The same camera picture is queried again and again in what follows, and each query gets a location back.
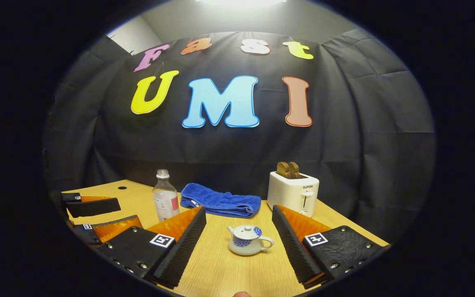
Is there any clear plastic water bottle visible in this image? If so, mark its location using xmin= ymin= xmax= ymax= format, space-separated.
xmin=152 ymin=169 xmax=180 ymax=222

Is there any white blue teacup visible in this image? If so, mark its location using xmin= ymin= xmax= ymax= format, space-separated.
xmin=227 ymin=228 xmax=275 ymax=256

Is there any white toaster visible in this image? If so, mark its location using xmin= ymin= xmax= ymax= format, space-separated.
xmin=267 ymin=171 xmax=320 ymax=218

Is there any folded blue towel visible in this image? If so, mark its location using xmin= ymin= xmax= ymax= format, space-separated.
xmin=180 ymin=183 xmax=262 ymax=218

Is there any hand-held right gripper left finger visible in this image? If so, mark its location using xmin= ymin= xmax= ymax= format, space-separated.
xmin=95 ymin=206 xmax=207 ymax=290

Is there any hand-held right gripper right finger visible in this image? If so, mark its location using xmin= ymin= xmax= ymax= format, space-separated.
xmin=271 ymin=205 xmax=391 ymax=290

